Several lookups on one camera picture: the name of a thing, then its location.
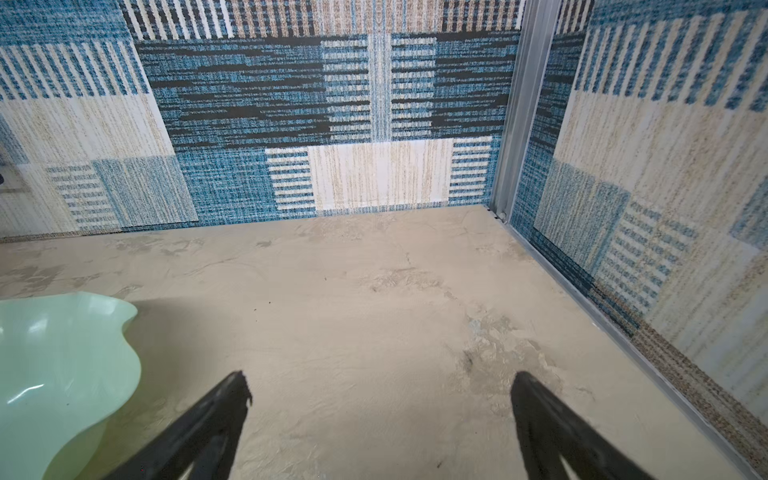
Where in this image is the pale green wavy fruit bowl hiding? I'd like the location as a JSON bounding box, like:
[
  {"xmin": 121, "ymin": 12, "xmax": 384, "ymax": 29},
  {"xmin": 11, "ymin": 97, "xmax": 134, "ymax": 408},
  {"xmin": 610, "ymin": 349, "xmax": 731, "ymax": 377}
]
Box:
[{"xmin": 1, "ymin": 292, "xmax": 141, "ymax": 479}]

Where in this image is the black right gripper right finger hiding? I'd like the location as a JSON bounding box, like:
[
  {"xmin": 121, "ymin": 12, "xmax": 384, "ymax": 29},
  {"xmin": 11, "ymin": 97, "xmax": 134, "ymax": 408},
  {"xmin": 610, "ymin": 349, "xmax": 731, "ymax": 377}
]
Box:
[{"xmin": 510, "ymin": 371, "xmax": 651, "ymax": 479}]

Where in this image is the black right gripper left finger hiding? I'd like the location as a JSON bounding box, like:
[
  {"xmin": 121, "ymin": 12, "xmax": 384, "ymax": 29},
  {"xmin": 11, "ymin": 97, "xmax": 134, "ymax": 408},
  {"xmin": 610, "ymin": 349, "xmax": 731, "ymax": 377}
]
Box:
[{"xmin": 106, "ymin": 371, "xmax": 253, "ymax": 479}]

